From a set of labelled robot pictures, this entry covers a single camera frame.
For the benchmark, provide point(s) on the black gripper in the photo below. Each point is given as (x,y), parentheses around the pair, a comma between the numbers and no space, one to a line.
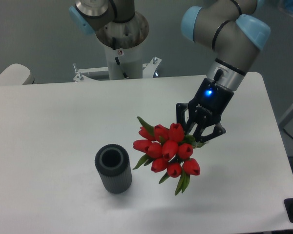
(205,109)

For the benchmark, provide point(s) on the red tulip bouquet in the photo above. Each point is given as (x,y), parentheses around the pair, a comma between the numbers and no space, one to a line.
(169,150)

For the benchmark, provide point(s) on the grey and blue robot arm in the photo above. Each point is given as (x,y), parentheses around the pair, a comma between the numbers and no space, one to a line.
(227,27)

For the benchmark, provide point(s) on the dark grey ribbed vase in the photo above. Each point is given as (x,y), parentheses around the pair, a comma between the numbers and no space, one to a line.
(113,165)

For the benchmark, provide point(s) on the white metal base bracket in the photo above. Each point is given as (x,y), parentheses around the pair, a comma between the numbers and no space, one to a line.
(101,73)

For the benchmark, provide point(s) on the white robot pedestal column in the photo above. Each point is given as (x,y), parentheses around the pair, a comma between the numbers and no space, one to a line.
(123,44)

